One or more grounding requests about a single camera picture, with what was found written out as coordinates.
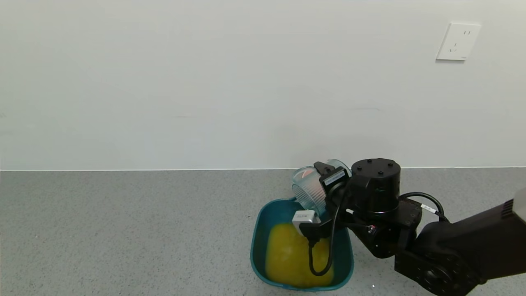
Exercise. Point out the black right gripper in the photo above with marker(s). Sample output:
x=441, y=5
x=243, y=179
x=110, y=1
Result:
x=334, y=178

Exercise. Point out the clear ribbed plastic cup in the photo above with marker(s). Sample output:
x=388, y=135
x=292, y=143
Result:
x=308, y=193

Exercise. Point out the orange juice liquid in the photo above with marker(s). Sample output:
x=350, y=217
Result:
x=283, y=255

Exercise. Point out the teal square plastic basin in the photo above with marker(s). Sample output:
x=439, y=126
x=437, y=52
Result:
x=259, y=246

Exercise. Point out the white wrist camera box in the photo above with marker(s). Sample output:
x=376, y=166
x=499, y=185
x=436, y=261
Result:
x=304, y=218

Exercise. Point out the white wall power socket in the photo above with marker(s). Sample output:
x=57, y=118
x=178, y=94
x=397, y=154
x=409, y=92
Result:
x=458, y=41

